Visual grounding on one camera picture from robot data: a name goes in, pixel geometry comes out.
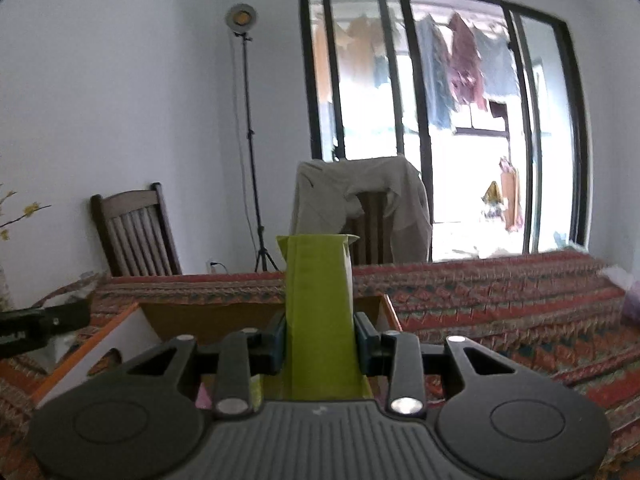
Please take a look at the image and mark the green snack packet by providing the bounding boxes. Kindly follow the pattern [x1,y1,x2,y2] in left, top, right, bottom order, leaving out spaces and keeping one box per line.
[250,234,372,406]

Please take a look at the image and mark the chair draped with jacket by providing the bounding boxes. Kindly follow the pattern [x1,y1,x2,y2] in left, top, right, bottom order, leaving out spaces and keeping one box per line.
[343,192,394,266]

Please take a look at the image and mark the orange cardboard snack box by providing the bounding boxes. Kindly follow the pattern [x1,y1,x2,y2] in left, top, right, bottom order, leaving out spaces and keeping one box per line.
[31,294,404,409]

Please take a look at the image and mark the yellow flower branches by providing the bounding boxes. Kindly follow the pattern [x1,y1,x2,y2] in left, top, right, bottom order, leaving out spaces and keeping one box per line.
[0,188,50,242]

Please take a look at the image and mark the beige jacket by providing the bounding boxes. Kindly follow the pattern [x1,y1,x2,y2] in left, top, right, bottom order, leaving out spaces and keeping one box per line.
[290,156,432,263]

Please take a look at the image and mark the dark wooden chair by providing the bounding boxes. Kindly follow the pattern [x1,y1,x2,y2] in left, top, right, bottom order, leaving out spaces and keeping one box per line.
[89,182,182,278]

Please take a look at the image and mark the patterned red tablecloth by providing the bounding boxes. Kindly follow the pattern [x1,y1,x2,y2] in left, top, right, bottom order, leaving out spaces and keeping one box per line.
[1,252,639,479]

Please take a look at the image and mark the blue hanging garment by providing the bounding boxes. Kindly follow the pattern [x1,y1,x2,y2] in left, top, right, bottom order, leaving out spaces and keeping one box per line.
[416,14,456,130]

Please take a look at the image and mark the black framed glass door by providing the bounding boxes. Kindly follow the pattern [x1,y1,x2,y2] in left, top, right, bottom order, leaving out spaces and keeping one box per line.
[299,0,588,261]

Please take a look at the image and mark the maroon hanging shirt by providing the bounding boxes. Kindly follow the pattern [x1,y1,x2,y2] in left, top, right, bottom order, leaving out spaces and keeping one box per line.
[448,12,487,110]

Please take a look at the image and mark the ring light on tripod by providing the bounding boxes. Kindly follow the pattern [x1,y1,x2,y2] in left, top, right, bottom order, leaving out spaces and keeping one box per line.
[224,3,278,272]

